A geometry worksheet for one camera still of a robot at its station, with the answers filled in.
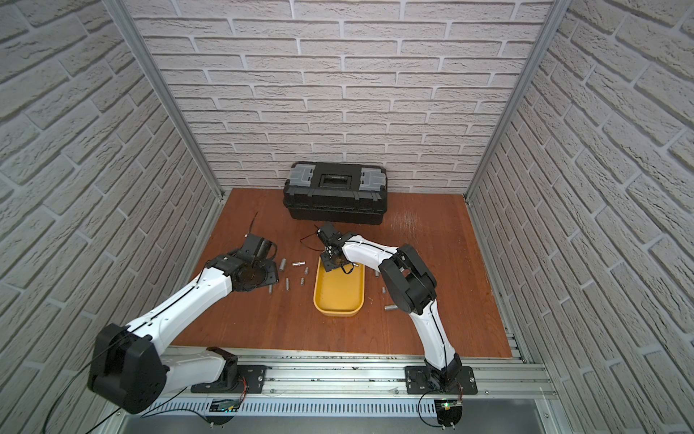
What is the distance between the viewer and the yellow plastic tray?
850mm

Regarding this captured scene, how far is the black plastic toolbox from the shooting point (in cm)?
100

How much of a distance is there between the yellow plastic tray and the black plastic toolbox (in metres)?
0.22
